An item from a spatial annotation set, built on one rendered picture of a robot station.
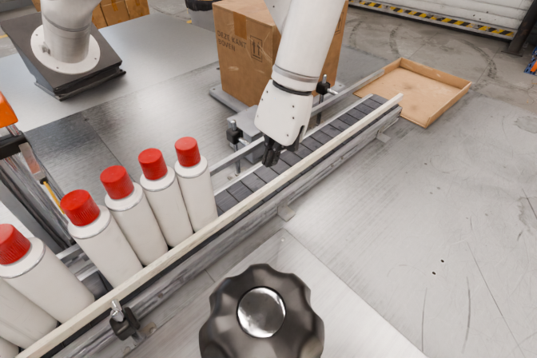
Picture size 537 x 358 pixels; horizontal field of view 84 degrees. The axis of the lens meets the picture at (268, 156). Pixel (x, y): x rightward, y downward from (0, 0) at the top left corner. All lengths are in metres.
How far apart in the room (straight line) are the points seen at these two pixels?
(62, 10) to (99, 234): 0.71
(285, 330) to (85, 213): 0.30
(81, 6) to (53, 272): 0.73
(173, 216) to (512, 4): 4.26
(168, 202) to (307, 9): 0.36
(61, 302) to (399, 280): 0.54
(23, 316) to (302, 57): 0.53
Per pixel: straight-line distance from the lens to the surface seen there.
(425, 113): 1.05
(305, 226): 0.65
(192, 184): 0.48
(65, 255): 0.55
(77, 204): 0.42
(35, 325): 0.56
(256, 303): 0.20
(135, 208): 0.46
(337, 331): 0.52
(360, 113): 0.89
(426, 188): 0.80
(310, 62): 0.52
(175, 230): 0.54
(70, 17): 1.03
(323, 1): 0.51
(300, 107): 0.53
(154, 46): 1.48
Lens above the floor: 1.37
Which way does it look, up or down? 43 degrees down
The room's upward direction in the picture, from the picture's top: straight up
